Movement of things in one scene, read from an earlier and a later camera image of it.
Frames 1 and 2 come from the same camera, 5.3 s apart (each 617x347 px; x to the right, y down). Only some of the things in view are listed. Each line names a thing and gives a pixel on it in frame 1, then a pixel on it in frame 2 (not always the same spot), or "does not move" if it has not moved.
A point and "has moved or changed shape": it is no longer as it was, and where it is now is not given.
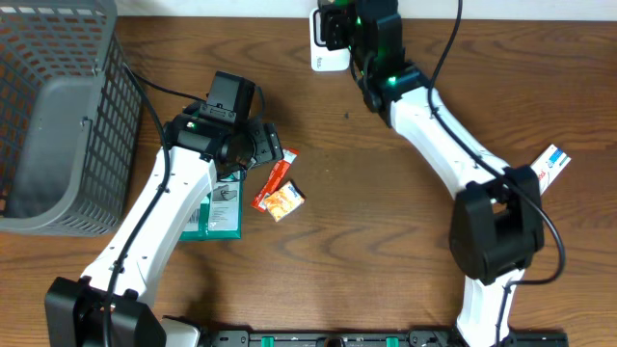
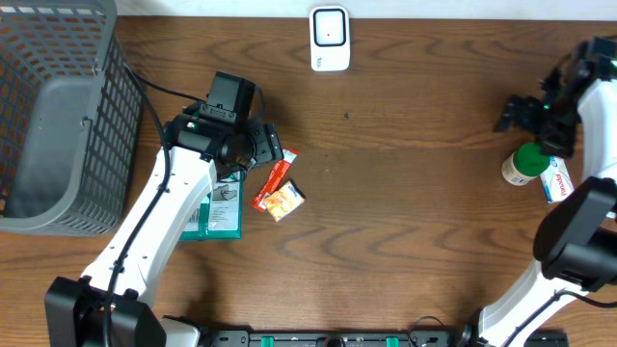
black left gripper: x=268 y=133 does not move
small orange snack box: x=284 y=200 does not move
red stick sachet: x=275 y=179 does not move
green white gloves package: x=220 y=215 does not move
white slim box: x=549 y=166 has moved or changed shape
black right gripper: x=338 y=18 to x=560 y=145
